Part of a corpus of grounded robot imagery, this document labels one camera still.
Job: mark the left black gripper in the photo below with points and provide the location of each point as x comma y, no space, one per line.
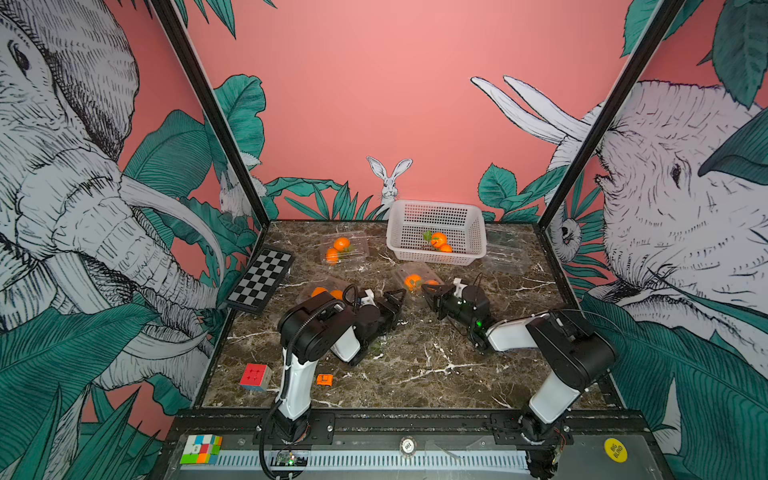
393,305

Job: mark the small orange block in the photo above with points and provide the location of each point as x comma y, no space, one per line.
325,380

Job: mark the round silver knob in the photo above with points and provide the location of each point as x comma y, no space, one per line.
408,446

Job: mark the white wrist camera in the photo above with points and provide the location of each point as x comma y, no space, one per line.
367,298
459,287

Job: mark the small circuit board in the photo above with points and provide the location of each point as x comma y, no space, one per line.
290,459

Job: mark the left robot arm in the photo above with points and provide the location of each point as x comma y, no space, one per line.
344,323

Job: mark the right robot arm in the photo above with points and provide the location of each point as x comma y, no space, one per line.
577,355

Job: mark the yellow round sticker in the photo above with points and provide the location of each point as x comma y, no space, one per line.
616,450

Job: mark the colourful cube on rail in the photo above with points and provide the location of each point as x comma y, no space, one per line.
201,449

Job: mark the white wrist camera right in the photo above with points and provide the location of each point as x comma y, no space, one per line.
459,287

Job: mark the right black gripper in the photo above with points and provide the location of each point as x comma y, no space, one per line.
441,300

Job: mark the red cube on table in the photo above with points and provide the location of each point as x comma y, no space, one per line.
256,377

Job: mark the black white checkerboard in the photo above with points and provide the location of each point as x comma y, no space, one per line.
264,274

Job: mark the white plastic basket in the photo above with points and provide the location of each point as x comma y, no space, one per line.
411,224

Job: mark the orange with leaf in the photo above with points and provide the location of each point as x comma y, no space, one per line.
437,239

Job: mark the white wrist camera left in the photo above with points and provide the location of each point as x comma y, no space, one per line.
367,298

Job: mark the left orange centre container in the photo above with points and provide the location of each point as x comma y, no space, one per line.
318,291

